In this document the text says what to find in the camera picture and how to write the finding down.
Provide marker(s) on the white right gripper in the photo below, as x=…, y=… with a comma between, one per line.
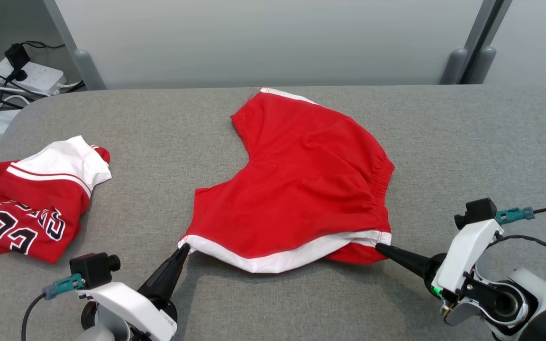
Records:
x=462, y=255

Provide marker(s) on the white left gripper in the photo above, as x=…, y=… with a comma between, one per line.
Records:
x=126, y=308

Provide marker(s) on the red shorts with white hem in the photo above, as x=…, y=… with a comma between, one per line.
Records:
x=301, y=189

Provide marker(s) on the red jersey with white sleeves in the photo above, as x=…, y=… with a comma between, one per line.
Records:
x=40, y=199

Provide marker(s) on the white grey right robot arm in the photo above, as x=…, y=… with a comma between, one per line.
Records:
x=533, y=284

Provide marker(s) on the narrow white partition panel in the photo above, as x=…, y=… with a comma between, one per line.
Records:
x=538, y=38

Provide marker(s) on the wide white partition panel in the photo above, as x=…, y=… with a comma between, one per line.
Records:
x=263, y=42

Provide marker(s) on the black power adapter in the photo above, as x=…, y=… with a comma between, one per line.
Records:
x=17, y=56

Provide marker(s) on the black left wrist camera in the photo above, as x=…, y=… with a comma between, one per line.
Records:
x=90, y=270

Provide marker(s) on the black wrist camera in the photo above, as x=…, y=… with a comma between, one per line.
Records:
x=90, y=270
x=479, y=210

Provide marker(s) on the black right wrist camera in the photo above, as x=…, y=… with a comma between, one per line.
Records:
x=479, y=210

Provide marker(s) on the grey partition post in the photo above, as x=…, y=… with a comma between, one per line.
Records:
x=453, y=66
x=90, y=71
x=484, y=64

